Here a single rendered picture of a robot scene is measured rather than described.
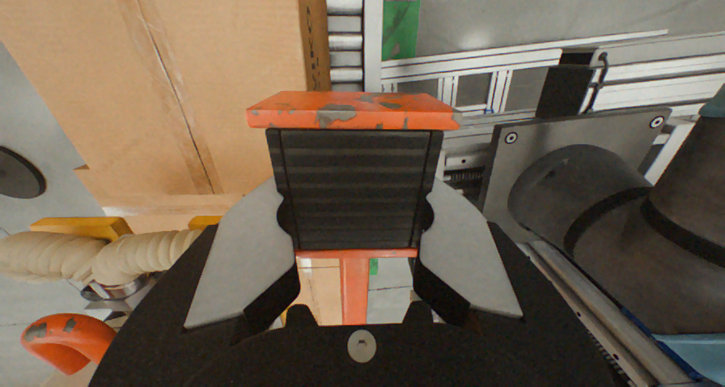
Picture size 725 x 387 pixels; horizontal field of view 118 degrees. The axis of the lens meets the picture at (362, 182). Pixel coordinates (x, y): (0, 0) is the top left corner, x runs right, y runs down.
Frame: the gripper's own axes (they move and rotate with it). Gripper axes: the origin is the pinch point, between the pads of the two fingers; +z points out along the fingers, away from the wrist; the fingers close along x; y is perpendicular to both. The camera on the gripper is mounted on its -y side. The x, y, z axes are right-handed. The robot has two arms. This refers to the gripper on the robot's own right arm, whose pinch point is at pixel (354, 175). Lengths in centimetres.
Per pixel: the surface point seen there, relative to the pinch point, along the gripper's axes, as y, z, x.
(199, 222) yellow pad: 13.0, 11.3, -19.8
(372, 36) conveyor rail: -11, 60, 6
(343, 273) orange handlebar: 7.3, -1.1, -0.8
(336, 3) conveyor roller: -18, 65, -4
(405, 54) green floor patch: -7, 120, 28
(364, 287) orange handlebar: 9.0, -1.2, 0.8
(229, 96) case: -0.1, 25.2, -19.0
